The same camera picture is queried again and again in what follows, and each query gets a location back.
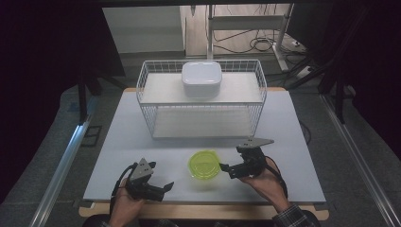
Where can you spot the person's right hand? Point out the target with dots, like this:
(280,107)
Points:
(271,189)

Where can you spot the black floor frame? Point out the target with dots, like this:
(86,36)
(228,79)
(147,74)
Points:
(91,136)

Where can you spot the dark curtain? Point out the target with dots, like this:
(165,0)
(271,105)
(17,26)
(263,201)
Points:
(38,78)
(375,69)

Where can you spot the aluminium rail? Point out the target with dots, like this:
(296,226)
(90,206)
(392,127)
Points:
(63,167)
(356,157)

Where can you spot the black metal stand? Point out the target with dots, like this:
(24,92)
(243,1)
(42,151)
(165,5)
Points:
(82,101)
(339,101)

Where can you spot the grey cabinet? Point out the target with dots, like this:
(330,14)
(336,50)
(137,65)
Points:
(143,30)

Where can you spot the white metal desk frame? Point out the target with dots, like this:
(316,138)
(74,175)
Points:
(246,22)

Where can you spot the green round lidded container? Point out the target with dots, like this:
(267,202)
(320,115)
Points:
(204,164)

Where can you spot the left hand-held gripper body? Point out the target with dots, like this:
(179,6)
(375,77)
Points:
(142,183)

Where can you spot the white square lidded container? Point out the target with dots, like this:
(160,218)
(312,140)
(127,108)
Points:
(201,77)

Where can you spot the person's left hand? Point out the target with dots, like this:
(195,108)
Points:
(124,208)

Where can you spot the white power strip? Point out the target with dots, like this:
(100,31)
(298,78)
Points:
(304,72)

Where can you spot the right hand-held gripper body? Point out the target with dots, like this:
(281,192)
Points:
(253,160)

